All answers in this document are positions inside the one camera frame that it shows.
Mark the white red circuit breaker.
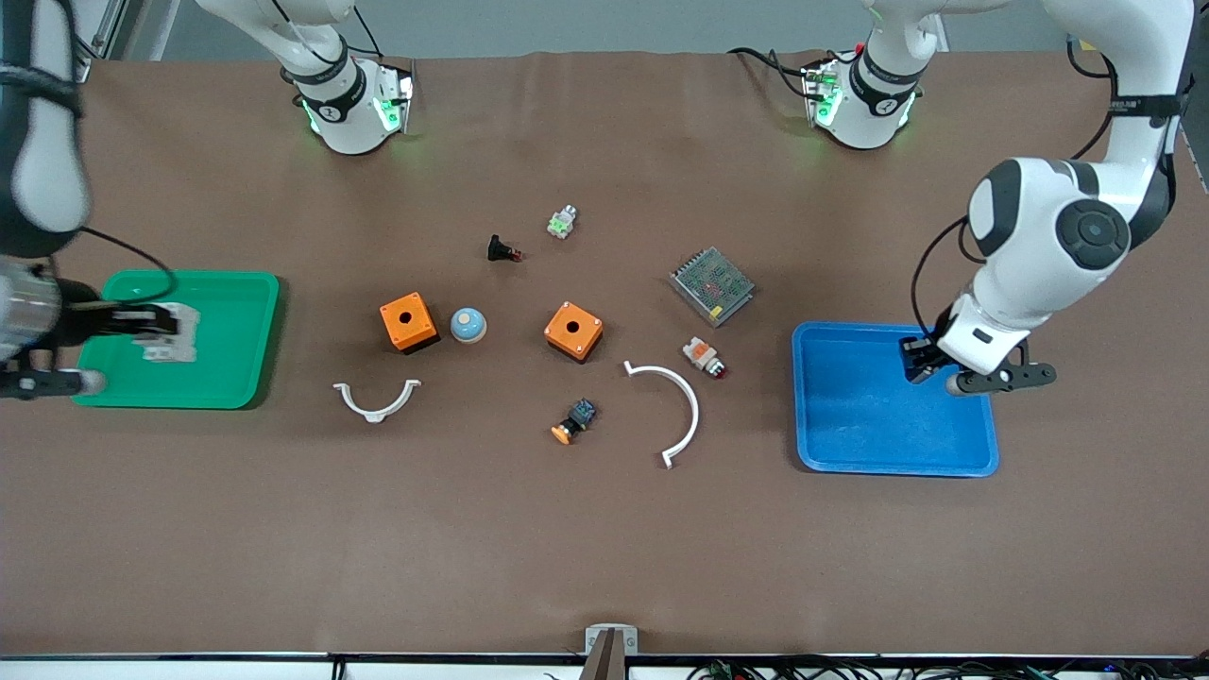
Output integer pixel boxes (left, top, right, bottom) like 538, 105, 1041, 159
142, 302, 200, 366

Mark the blue plastic tray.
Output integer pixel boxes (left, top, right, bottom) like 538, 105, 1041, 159
792, 321, 1000, 478

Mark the green plastic tray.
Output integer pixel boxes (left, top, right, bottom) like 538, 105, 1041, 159
69, 270, 281, 411

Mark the metal mesh power supply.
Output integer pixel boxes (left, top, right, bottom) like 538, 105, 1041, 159
669, 246, 757, 329

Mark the large white curved clamp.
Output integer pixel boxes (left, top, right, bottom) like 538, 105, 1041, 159
622, 360, 701, 470

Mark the small white pipe clamp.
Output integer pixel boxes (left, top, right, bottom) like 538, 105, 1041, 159
332, 379, 422, 424

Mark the yellow mushroom push button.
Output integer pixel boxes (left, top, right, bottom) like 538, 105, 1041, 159
551, 398, 598, 446

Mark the brown table cover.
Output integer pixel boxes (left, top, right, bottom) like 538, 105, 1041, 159
0, 49, 1209, 657

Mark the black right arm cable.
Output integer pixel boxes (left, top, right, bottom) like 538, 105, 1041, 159
80, 227, 179, 303

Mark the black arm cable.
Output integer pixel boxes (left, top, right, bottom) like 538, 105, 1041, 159
910, 33, 1191, 343
80, 227, 179, 303

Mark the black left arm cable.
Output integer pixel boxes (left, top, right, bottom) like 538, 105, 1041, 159
910, 33, 1191, 343

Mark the orange white red switch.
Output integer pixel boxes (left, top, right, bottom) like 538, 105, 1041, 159
682, 336, 728, 381

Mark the aluminium frame profile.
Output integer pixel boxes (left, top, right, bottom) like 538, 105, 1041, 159
71, 0, 143, 62

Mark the orange push-button enclosure box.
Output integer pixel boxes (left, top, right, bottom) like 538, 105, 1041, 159
380, 292, 440, 355
544, 301, 605, 364

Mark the black left base cable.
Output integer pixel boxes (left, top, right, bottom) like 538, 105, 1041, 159
727, 42, 865, 101

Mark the black base cable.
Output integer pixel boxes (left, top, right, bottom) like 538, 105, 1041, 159
348, 5, 384, 60
727, 42, 865, 101

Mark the black right base cable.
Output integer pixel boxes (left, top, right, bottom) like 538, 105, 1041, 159
348, 5, 384, 60

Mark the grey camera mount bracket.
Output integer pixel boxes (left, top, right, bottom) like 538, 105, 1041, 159
584, 623, 639, 680

